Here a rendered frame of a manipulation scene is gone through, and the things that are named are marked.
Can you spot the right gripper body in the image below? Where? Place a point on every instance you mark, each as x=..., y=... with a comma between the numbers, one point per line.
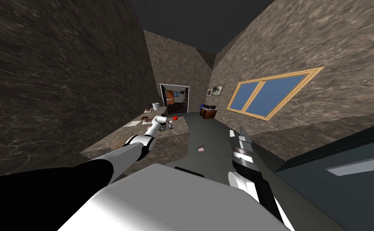
x=241, y=143

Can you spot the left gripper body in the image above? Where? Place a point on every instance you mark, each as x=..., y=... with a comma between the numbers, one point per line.
x=164, y=126

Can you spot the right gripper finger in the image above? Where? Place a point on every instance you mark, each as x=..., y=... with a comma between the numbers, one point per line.
x=243, y=132
x=232, y=133

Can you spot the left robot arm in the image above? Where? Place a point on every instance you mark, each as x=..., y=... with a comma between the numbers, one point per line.
x=78, y=179

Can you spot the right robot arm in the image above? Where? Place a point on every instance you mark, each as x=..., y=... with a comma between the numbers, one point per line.
x=254, y=183

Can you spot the white cup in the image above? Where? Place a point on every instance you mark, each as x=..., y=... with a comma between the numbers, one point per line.
x=156, y=106

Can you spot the open doorway with orange door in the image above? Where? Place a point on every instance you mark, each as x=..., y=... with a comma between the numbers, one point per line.
x=175, y=99

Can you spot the white paper sheet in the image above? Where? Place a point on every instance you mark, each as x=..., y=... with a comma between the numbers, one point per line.
x=132, y=123

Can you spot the pink small cup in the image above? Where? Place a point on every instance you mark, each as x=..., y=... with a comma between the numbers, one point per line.
x=200, y=149

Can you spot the wood framed window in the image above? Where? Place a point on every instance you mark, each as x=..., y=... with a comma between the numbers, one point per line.
x=270, y=94

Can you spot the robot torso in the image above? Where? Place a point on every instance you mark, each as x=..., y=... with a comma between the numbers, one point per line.
x=174, y=205

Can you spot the dark teal cupboard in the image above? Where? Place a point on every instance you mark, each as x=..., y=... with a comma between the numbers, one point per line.
x=341, y=192

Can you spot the small framed wall picture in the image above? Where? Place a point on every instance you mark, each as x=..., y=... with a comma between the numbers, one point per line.
x=209, y=92

